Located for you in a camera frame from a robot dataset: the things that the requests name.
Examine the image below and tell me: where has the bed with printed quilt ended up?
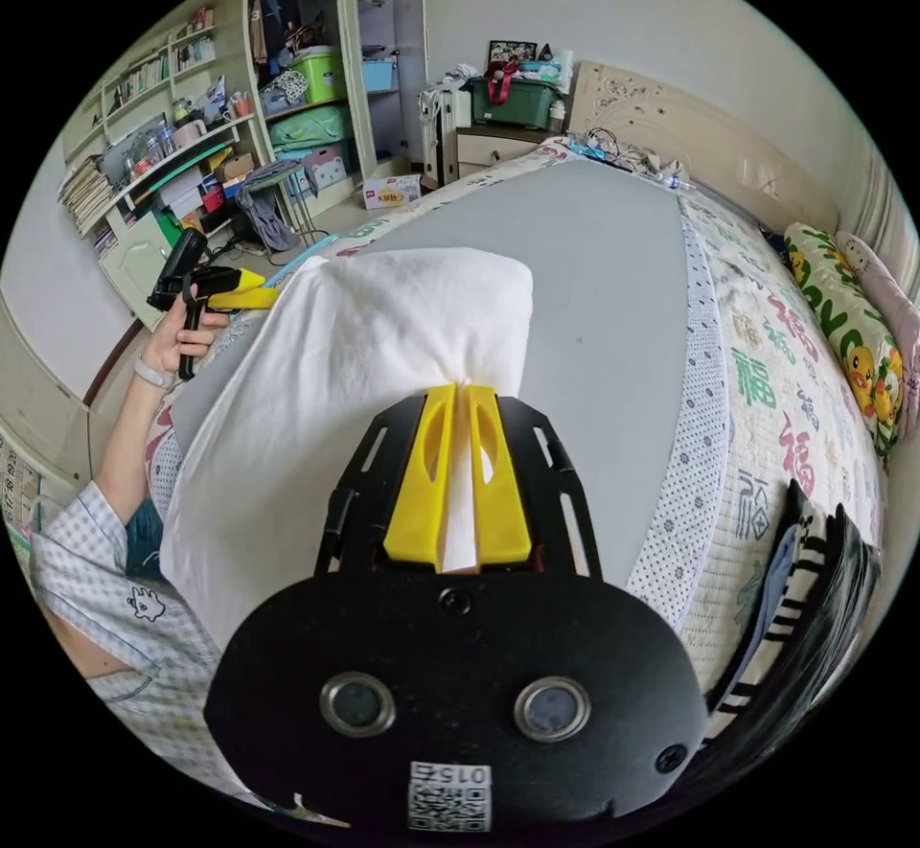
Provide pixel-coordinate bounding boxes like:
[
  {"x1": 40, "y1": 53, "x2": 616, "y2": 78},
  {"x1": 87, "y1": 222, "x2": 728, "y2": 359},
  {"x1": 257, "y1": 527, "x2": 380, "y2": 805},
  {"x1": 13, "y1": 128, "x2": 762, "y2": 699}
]
[{"x1": 140, "y1": 59, "x2": 889, "y2": 702}]

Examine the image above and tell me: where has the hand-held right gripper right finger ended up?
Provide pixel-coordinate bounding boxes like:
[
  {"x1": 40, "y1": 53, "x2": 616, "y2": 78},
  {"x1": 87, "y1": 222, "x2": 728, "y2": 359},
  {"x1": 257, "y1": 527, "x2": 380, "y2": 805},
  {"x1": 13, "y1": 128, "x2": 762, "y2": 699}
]
[{"x1": 468, "y1": 384, "x2": 538, "y2": 570}]

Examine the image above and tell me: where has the person's left forearm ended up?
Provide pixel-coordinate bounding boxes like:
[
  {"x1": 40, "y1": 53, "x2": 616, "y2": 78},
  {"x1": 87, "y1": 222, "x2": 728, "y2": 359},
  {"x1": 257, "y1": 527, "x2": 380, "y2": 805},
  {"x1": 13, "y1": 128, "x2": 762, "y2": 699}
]
[{"x1": 93, "y1": 350, "x2": 178, "y2": 506}]

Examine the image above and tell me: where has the small printed carton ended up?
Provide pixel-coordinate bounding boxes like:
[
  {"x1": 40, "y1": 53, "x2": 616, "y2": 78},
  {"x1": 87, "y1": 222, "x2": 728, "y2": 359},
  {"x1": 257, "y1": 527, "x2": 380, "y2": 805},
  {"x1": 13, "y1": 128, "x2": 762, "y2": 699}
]
[{"x1": 361, "y1": 173, "x2": 424, "y2": 211}]

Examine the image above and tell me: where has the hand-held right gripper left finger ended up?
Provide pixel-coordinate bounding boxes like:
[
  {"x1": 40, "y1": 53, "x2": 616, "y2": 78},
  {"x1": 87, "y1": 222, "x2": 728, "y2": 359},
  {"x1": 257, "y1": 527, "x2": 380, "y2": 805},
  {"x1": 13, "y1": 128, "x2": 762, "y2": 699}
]
[{"x1": 382, "y1": 383, "x2": 459, "y2": 574}]

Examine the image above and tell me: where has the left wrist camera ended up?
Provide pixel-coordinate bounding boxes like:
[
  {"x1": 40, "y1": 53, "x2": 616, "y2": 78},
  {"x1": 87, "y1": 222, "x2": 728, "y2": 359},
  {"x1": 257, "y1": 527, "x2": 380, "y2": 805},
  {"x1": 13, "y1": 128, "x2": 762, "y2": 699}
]
[{"x1": 163, "y1": 227, "x2": 211, "y2": 282}]

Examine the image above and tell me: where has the pink pillow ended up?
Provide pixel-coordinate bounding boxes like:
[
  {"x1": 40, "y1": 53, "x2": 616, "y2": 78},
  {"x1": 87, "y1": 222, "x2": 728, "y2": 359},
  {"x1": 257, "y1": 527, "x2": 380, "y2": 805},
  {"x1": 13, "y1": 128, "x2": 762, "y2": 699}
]
[{"x1": 836, "y1": 229, "x2": 920, "y2": 434}]

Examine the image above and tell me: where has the wall calendar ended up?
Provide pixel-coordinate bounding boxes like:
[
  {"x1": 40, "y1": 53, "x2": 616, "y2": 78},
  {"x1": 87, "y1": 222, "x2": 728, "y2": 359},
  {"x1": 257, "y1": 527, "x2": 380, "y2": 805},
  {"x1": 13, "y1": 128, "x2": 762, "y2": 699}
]
[{"x1": 0, "y1": 430, "x2": 46, "y2": 562}]

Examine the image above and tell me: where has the person's body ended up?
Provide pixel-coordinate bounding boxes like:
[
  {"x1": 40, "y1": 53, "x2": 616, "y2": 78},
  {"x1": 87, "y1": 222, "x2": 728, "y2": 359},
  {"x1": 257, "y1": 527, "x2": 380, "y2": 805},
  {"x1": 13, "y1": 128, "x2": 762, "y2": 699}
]
[{"x1": 28, "y1": 479, "x2": 354, "y2": 832}]

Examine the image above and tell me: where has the white radiator heater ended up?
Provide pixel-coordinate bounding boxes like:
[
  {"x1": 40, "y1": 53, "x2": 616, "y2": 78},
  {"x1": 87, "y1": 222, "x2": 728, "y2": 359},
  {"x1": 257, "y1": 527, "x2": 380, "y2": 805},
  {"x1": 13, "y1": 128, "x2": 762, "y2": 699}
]
[{"x1": 418, "y1": 87, "x2": 463, "y2": 187}]

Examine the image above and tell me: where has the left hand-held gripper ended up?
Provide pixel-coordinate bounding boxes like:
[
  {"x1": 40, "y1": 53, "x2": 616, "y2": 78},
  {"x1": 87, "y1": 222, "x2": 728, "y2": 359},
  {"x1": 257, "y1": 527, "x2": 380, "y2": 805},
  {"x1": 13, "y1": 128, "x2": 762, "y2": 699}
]
[{"x1": 146, "y1": 264, "x2": 283, "y2": 383}]

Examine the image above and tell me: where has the nightstand with green storage box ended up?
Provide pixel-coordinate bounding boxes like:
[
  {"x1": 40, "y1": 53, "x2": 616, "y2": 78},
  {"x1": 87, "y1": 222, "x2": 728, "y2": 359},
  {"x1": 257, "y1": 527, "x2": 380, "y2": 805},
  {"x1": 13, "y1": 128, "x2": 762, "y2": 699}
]
[{"x1": 454, "y1": 39, "x2": 576, "y2": 182}]

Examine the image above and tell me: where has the person's left hand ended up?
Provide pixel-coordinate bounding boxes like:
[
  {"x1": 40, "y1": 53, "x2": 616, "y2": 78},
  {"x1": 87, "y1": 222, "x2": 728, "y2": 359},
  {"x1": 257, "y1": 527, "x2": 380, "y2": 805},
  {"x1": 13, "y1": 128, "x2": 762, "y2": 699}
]
[{"x1": 147, "y1": 307, "x2": 232, "y2": 380}]

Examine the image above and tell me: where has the duck print pillow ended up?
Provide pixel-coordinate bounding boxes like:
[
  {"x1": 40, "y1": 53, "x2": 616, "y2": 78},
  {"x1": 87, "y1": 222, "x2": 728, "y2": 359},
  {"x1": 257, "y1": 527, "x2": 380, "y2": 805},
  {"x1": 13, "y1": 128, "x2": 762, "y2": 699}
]
[{"x1": 782, "y1": 220, "x2": 909, "y2": 465}]

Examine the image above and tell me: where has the open cream cupboard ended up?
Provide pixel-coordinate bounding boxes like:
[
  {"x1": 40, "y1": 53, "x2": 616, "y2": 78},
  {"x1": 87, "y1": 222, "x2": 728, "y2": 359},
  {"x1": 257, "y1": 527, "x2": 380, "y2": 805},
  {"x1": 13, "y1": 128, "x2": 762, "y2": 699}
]
[{"x1": 241, "y1": 0, "x2": 430, "y2": 196}]

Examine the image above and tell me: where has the cluttered cream shelf desk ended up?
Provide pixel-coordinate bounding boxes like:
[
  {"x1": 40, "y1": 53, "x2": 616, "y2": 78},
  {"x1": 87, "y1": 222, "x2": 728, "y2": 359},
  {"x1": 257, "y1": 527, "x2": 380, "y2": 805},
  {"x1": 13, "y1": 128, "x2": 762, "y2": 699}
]
[{"x1": 56, "y1": 5, "x2": 262, "y2": 333}]

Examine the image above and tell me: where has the pile of clothes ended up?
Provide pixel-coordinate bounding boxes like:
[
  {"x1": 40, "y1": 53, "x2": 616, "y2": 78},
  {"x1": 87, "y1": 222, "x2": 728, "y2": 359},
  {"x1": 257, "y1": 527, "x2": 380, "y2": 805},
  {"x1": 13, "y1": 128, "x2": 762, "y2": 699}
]
[{"x1": 706, "y1": 478, "x2": 886, "y2": 745}]

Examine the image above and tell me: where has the white long sleeve shirt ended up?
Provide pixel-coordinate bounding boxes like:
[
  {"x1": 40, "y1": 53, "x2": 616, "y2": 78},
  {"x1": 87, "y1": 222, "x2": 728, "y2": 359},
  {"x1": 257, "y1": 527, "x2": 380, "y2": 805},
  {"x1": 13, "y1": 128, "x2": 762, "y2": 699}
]
[{"x1": 158, "y1": 246, "x2": 538, "y2": 656}]

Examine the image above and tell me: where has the stool with grey cloth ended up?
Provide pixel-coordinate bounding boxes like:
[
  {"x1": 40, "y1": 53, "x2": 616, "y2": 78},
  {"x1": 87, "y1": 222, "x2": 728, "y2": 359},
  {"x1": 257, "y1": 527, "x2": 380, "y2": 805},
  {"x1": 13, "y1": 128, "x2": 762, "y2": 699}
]
[{"x1": 235, "y1": 161, "x2": 321, "y2": 254}]

